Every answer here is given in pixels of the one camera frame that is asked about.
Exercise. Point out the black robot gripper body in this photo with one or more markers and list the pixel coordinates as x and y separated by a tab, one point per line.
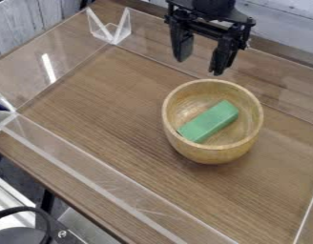
211	18

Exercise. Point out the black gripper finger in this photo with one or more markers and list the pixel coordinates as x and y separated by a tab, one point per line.
182	41
223	55

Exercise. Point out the green rectangular block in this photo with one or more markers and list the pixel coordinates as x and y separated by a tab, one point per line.
209	122

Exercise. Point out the light wooden bowl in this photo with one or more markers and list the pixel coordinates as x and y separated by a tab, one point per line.
190	99

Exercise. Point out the black table leg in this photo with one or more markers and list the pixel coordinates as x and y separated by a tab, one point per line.
46	201

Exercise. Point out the clear acrylic tray wall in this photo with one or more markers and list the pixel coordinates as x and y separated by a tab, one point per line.
83	130

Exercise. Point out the clear acrylic corner bracket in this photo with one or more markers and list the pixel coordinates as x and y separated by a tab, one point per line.
111	33

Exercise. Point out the grey metal base plate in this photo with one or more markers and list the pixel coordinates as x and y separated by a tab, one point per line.
84	229

